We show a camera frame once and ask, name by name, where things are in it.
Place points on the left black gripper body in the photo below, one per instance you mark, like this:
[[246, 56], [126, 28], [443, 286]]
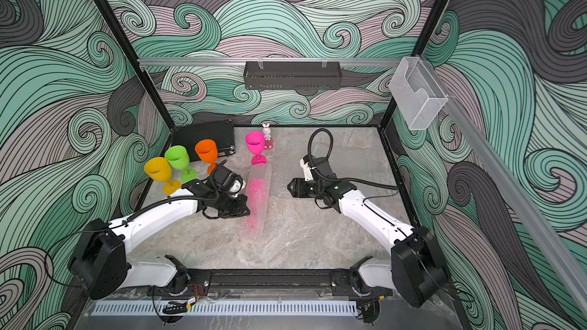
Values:
[[231, 207]]

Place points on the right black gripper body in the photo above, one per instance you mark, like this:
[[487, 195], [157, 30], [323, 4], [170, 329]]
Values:
[[310, 189]]

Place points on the bubble wrap of pink glass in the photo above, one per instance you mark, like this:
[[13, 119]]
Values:
[[261, 171]]

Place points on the orange plastic wine glass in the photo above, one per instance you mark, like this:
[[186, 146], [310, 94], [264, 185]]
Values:
[[208, 152]]

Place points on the magenta wine glass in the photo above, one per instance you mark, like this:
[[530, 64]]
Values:
[[255, 144]]

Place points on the green plastic wine glass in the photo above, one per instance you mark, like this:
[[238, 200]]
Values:
[[179, 159]]

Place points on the yellow wine glass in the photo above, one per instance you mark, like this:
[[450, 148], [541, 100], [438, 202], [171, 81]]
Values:
[[159, 170]]

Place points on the pink wine glass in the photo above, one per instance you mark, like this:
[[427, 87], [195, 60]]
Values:
[[258, 194]]

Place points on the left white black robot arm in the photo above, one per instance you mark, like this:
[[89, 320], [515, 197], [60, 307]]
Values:
[[101, 260]]

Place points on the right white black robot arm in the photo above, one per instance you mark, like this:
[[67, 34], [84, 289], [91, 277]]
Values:
[[416, 267]]

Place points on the small bunny figurine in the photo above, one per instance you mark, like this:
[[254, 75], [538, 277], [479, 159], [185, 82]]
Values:
[[268, 139]]

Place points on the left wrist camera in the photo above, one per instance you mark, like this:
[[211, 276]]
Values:
[[237, 186]]

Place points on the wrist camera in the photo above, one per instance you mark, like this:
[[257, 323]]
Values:
[[321, 168], [237, 186]]

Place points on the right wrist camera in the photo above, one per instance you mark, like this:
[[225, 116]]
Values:
[[321, 168]]

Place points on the black front mounting rail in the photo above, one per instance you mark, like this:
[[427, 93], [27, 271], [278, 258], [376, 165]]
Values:
[[342, 282]]

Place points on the clear plastic wall bin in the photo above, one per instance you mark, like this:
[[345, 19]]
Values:
[[418, 93]]

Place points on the black perforated wall tray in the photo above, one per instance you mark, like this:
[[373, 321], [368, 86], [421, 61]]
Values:
[[292, 75]]

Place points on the white slotted cable duct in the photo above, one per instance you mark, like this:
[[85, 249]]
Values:
[[231, 308]]

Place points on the aluminium back wall rail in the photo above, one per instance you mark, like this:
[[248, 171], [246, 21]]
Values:
[[241, 61]]

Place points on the aluminium wall rail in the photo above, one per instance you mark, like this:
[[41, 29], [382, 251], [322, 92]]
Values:
[[241, 61], [494, 107]]

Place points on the aluminium right wall rail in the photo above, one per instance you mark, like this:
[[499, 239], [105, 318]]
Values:
[[494, 107]]

